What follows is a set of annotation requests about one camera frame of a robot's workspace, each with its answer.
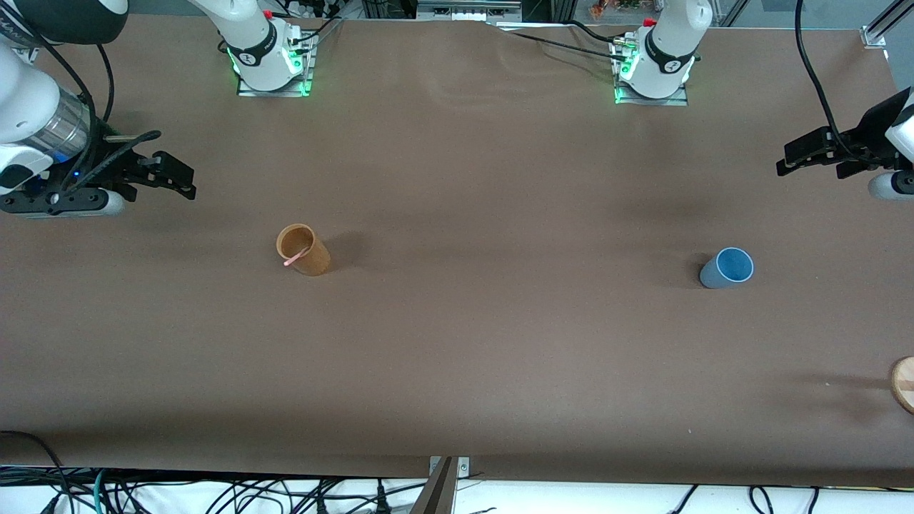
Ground blue cup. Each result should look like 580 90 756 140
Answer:
699 247 755 290

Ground brown cylindrical cup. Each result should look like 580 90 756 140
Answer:
276 223 331 276

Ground white power strip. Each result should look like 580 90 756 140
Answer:
275 0 338 19

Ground round wooden board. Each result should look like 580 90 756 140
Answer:
890 356 914 415

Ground orange background items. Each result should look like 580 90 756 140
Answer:
589 0 645 19

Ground black equipment box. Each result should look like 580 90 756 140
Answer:
362 0 418 20

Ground grey equipment box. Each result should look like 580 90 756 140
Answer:
416 0 523 22

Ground dark angled bar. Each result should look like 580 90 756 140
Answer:
410 457 458 514

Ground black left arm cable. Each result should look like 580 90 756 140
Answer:
794 0 861 159

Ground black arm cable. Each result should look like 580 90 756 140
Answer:
794 0 861 159
29 39 163 193

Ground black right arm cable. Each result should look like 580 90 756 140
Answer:
29 39 163 193

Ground aluminium frame profile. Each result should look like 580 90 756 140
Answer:
860 0 914 49

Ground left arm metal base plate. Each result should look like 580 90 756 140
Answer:
613 36 690 106

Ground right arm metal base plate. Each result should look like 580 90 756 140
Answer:
237 29 316 97

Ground black cable on table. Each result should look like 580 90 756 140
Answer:
498 20 633 65

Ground black looped floor cable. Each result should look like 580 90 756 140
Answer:
0 430 74 514

